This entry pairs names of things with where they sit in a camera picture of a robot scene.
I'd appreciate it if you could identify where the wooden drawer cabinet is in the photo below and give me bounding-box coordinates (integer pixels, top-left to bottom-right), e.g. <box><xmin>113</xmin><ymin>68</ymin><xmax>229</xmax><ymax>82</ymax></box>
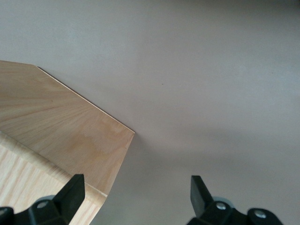
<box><xmin>0</xmin><ymin>60</ymin><xmax>136</xmax><ymax>225</ymax></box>

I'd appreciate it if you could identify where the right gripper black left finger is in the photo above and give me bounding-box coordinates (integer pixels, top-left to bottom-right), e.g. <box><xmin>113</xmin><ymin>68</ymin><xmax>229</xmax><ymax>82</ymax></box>
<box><xmin>14</xmin><ymin>173</ymin><xmax>85</xmax><ymax>225</ymax></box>

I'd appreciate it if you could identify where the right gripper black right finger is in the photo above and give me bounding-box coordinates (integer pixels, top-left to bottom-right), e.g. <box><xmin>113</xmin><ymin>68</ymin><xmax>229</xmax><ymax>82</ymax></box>
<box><xmin>189</xmin><ymin>175</ymin><xmax>282</xmax><ymax>225</ymax></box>

